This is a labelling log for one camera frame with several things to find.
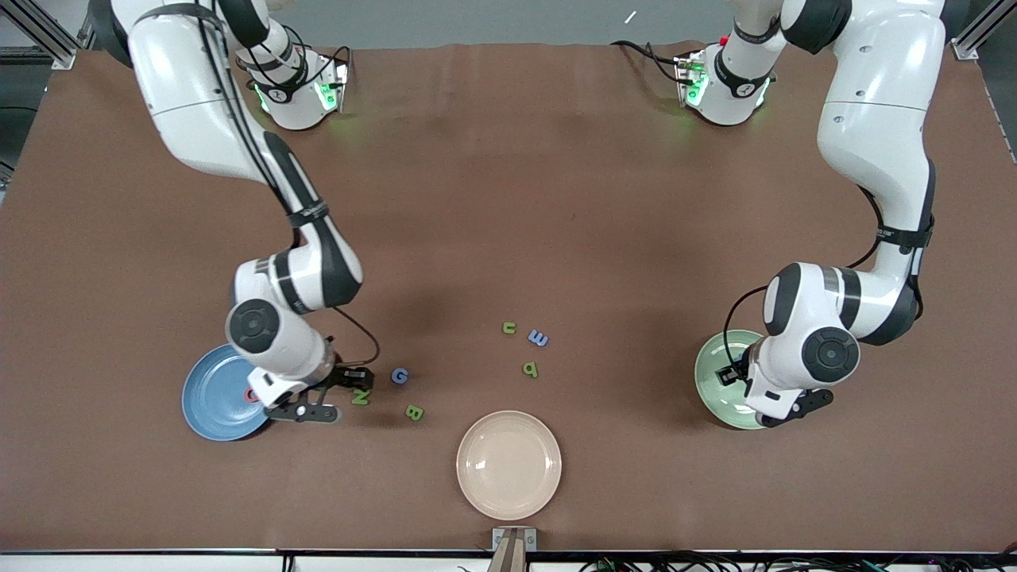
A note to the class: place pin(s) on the blue plate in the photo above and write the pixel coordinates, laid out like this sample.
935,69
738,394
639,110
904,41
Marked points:
210,397

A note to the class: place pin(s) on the brown table cover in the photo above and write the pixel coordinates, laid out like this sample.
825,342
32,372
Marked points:
508,199

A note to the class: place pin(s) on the blue foam letter m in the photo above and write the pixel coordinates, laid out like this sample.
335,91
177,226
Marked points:
538,338

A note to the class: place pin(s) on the beige plate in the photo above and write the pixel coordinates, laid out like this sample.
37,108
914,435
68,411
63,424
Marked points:
508,465

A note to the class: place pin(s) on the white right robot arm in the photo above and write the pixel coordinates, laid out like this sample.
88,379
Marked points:
199,95

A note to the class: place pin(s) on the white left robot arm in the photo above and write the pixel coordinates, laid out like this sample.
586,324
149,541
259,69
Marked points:
874,103

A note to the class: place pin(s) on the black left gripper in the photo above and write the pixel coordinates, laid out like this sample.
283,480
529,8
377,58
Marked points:
732,372

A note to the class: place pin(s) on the aluminium frame profile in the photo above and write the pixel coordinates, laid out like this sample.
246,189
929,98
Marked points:
56,48
977,32

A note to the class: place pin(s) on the green foam letter q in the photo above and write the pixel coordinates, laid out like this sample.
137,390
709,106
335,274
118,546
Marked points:
530,370

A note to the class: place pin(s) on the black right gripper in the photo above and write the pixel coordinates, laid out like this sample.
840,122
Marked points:
347,375

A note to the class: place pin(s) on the green foam letter N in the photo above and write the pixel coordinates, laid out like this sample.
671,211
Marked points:
361,397

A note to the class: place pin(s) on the green plate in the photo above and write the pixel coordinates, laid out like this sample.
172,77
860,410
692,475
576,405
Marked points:
707,397

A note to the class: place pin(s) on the blue foam letter G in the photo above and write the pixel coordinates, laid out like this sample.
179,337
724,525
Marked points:
393,376

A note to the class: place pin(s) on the grey metal bracket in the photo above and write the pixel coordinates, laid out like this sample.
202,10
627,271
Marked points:
497,540

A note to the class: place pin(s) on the green foam letter B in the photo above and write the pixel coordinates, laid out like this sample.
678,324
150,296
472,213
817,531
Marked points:
414,412

